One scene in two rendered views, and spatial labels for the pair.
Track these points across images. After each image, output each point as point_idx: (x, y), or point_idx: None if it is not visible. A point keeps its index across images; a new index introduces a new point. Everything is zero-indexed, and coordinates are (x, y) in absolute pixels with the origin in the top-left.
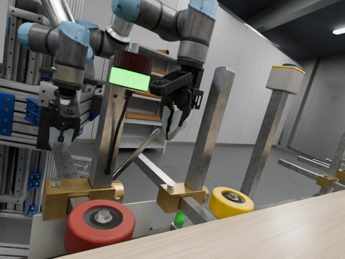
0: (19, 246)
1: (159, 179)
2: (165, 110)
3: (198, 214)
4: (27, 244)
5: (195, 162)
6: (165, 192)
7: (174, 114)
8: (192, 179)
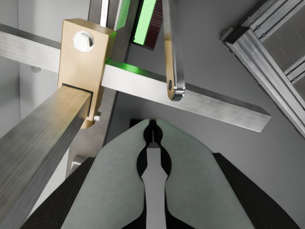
0: (302, 2)
1: (146, 75)
2: (216, 203)
3: (3, 31)
4: (297, 14)
5: (47, 116)
6: (85, 25)
7: (126, 199)
8: (61, 95)
